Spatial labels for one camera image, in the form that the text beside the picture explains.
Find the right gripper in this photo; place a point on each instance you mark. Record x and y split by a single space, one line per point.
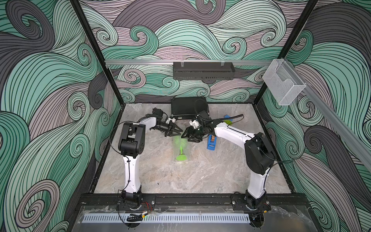
188 130

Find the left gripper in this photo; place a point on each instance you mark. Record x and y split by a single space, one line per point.
171 131

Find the green plastic wine glass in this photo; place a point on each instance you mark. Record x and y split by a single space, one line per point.
181 149

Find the clear bubble wrap sheet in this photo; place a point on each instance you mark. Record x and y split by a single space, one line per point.
181 146

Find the blue tape dispenser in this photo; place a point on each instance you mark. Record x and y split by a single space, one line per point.
211 143

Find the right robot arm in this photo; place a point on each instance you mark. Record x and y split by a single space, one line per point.
259 154

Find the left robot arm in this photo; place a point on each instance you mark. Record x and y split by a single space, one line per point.
131 144

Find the black case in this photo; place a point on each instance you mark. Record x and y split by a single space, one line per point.
188 107

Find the green toy brick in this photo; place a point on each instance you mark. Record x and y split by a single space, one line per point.
228 122

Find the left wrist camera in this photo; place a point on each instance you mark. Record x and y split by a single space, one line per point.
170 120

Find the black wall shelf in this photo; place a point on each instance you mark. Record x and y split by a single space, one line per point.
203 71

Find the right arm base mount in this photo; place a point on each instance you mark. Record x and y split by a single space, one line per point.
248 203

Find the aluminium wall rail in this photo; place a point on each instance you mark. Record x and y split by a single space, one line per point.
171 62

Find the clear plastic wall bin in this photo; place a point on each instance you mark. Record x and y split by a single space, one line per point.
283 81

